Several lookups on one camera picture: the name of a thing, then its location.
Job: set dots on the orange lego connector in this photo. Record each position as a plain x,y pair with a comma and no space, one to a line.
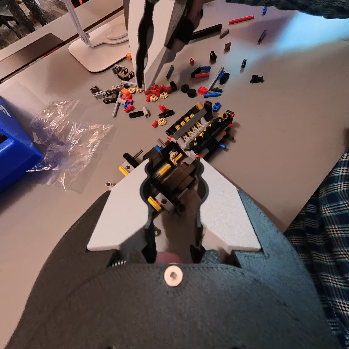
128,56

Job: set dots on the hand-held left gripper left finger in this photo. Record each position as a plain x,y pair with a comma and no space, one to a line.
120,215

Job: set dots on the blue plastic bin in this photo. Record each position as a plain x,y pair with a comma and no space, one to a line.
16,158

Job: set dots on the blue lego beam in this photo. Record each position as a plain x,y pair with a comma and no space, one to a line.
216,105

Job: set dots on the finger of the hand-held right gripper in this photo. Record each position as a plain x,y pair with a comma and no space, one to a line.
133,32
166,24

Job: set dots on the partly built lego model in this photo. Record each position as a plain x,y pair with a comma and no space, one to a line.
190,136

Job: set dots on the pile of lego pieces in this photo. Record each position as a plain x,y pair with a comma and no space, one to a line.
160,94

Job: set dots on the clear plastic bag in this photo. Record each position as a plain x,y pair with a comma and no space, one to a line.
54,117
81,152

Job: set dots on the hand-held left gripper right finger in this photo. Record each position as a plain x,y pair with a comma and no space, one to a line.
229,218

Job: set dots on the person's right hand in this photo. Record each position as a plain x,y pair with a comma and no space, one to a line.
188,30

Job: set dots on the person's plaid shirt torso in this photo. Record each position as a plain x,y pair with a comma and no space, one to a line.
327,245

